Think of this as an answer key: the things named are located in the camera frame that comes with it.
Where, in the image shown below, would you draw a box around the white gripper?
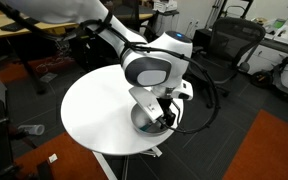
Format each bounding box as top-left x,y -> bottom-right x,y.
128,86 -> 178,130

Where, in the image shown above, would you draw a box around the white table base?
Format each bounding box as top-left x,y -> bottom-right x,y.
92,145 -> 163,180

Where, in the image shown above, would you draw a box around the black mesh office chair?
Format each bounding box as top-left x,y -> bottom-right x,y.
183,16 -> 267,110

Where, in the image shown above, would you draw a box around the black keyboard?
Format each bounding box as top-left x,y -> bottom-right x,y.
0,21 -> 24,33

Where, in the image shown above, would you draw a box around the black tripod stand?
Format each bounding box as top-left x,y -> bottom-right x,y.
205,0 -> 255,30

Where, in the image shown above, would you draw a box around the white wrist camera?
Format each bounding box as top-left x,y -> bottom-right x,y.
176,79 -> 195,101

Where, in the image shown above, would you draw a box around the clear plastic bottle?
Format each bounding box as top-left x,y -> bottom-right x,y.
16,123 -> 46,136

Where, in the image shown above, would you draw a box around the white filing cabinet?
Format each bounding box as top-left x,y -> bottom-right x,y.
155,11 -> 181,40

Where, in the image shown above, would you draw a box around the black computer tower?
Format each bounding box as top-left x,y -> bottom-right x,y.
65,28 -> 100,70

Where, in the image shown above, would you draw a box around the black electric scooter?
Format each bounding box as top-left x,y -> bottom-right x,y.
249,49 -> 288,105

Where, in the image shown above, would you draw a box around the grey bowl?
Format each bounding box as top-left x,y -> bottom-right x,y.
130,103 -> 172,137

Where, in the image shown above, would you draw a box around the white workbench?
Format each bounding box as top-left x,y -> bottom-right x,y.
240,19 -> 288,95

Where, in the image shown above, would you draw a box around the light wooden desk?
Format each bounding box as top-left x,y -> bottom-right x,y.
0,13 -> 80,95

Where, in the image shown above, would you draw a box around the green box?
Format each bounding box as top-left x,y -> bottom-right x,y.
271,18 -> 287,30

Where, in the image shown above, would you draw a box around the tangled floor cables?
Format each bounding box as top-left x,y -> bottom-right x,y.
33,39 -> 76,75

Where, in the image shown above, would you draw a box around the small white paper scrap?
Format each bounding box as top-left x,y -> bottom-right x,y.
47,153 -> 59,164

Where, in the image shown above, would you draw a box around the black box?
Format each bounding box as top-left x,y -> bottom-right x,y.
191,27 -> 216,55

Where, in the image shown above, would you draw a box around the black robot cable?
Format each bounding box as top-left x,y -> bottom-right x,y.
78,11 -> 222,135

